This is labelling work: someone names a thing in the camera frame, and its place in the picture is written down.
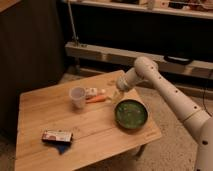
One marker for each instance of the red white box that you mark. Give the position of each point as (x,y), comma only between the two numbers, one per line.
(57,137)

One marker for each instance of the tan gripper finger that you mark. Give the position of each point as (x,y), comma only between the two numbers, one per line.
(116,96)
(122,95)

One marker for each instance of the orange pepper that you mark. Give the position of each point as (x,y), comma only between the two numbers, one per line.
(99,98)

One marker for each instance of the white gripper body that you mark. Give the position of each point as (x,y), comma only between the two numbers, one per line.
(126,82)

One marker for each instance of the blue cloth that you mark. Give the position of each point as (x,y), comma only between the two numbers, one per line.
(62,148)

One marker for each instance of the white ceramic cup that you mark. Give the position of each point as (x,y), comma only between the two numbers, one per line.
(78,97)

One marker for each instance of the black handle on shelf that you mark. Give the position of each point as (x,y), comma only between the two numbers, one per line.
(181,61)

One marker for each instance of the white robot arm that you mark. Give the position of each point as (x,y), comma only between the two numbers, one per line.
(196,120)

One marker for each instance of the green bowl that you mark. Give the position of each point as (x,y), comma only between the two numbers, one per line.
(130,114)

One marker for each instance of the metal shelf rack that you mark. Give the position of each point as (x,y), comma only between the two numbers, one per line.
(122,34)

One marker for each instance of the dark wooden cabinet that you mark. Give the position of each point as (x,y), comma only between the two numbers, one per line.
(31,54)

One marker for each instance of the wooden table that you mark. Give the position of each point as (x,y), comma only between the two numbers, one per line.
(96,136)

